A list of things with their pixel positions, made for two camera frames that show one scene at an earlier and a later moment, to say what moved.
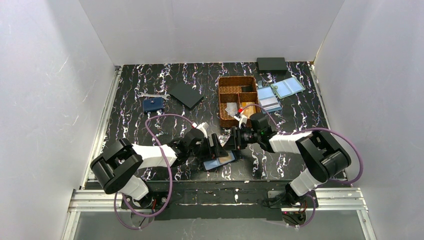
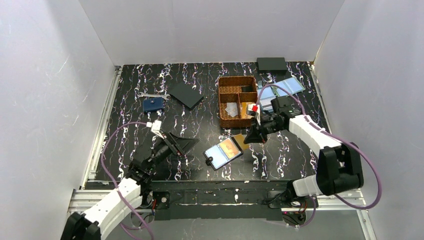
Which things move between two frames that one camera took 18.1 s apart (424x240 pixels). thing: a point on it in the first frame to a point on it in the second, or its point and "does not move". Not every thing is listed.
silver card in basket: [231, 108] does not move
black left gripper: [214, 145] to [173, 144]
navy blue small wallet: [153, 104] does not move
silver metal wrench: [165, 96] does not move
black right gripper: [236, 138] to [260, 127]
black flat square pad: [187, 95] does not move
